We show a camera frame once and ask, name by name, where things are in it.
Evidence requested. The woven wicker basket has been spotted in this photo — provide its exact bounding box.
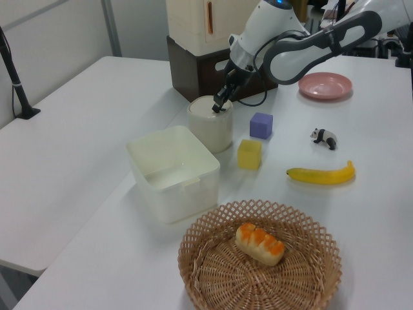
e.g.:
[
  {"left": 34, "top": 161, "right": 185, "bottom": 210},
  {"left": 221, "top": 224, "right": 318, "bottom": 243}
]
[{"left": 177, "top": 199, "right": 343, "bottom": 310}]

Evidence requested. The yellow toy banana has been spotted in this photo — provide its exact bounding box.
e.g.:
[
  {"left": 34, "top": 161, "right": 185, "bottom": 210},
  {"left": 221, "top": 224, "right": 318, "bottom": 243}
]
[{"left": 285, "top": 160, "right": 356, "bottom": 185}]

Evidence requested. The cream cabinet with orange handle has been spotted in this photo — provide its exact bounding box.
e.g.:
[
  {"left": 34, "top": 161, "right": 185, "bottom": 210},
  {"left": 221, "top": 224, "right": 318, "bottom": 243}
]
[{"left": 165, "top": 0, "right": 259, "bottom": 54}]

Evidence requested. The yellow foam cube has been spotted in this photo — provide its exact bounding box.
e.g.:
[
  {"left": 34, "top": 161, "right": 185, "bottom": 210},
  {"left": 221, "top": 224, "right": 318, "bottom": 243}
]
[{"left": 237, "top": 138, "right": 263, "bottom": 171}]

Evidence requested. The black electronics box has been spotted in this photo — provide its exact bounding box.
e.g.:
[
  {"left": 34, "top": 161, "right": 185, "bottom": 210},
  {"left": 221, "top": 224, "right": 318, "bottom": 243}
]
[{"left": 347, "top": 38, "right": 379, "bottom": 58}]

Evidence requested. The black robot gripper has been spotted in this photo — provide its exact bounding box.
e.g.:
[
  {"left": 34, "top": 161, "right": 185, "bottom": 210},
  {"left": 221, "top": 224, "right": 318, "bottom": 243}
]
[{"left": 212, "top": 61, "right": 255, "bottom": 114}]

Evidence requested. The toy panda figure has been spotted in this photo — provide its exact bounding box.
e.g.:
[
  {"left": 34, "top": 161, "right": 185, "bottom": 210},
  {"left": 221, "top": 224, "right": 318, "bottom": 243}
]
[{"left": 310, "top": 127, "right": 338, "bottom": 151}]

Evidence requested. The black desk clamp mount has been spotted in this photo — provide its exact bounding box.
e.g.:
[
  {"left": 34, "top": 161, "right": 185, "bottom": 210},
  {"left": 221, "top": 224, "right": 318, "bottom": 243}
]
[{"left": 394, "top": 41, "right": 413, "bottom": 69}]

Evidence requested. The toy bread loaf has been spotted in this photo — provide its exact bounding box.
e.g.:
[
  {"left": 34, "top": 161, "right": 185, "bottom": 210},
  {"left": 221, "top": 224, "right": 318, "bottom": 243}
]
[{"left": 235, "top": 222, "right": 286, "bottom": 267}]

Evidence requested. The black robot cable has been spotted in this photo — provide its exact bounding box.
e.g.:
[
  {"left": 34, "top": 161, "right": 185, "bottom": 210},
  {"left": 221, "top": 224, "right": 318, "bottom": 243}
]
[{"left": 237, "top": 30, "right": 305, "bottom": 107}]

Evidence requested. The brown drawer box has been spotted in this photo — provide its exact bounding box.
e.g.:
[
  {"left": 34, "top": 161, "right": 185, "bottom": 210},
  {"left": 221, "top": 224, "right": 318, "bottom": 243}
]
[{"left": 166, "top": 34, "right": 279, "bottom": 103}]

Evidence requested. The grey partition frame post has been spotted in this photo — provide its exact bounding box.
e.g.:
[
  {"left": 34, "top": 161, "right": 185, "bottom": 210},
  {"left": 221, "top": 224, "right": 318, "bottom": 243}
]
[{"left": 102, "top": 0, "right": 123, "bottom": 57}]

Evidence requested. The cream dustbin with flip lid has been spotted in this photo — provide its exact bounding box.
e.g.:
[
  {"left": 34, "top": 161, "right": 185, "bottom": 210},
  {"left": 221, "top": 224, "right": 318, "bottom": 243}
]
[{"left": 187, "top": 95, "right": 234, "bottom": 154}]

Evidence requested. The purple foam cube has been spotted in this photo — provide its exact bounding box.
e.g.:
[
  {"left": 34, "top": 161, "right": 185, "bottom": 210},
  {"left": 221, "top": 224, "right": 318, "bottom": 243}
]
[{"left": 249, "top": 112, "right": 274, "bottom": 140}]

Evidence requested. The pink plastic plate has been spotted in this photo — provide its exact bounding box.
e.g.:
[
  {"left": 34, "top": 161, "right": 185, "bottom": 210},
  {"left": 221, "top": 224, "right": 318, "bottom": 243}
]
[{"left": 297, "top": 72, "right": 353, "bottom": 100}]

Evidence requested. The white plastic storage box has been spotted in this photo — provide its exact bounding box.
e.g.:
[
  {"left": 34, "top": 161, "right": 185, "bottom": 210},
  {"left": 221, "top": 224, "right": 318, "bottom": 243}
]
[{"left": 125, "top": 125, "right": 221, "bottom": 225}]

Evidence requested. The black camera stand pole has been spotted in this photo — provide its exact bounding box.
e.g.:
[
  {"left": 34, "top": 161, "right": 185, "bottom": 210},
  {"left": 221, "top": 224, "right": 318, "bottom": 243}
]
[{"left": 0, "top": 25, "right": 42, "bottom": 119}]

